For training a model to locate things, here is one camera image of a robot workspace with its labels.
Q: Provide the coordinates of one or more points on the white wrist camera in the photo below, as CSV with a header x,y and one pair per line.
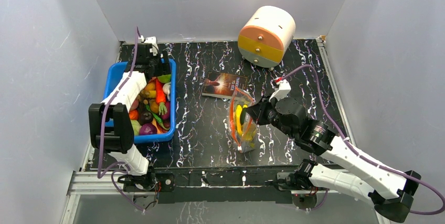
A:
x,y
282,89
150,43

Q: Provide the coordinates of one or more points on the green toy lime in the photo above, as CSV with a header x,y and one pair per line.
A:
x,y
165,78

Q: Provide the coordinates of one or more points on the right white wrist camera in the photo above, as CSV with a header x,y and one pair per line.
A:
x,y
282,89

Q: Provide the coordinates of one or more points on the dark paperback book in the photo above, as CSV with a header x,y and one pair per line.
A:
x,y
222,85

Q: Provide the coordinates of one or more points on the white toy garlic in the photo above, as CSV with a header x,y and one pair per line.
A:
x,y
167,90

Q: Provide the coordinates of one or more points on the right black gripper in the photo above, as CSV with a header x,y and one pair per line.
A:
x,y
256,113

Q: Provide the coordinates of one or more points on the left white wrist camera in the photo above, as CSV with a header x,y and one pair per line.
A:
x,y
150,43

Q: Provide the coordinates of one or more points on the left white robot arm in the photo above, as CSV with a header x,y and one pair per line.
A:
x,y
111,131

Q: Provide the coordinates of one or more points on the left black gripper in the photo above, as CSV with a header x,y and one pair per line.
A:
x,y
164,68

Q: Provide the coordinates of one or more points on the round three-drawer cabinet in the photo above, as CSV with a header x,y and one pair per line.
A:
x,y
266,36

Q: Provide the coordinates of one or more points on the purple toy onion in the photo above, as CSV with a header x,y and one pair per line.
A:
x,y
148,129

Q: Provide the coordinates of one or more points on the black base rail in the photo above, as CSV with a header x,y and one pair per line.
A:
x,y
230,184

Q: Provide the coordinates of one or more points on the green toy cabbage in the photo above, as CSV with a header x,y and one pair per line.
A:
x,y
136,126

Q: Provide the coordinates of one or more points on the clear zip top bag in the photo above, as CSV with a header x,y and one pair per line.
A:
x,y
242,128

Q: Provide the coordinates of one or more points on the yellow toy banana bunch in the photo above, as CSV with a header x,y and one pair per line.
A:
x,y
238,122

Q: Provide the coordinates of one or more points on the dark toy mangosteen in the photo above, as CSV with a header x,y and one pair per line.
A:
x,y
145,118

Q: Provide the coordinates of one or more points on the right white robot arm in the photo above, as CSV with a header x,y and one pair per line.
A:
x,y
391,195

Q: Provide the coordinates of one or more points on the orange toy tangerine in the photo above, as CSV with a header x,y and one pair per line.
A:
x,y
134,115

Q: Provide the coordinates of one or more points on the orange toy carrot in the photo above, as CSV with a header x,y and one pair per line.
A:
x,y
160,98

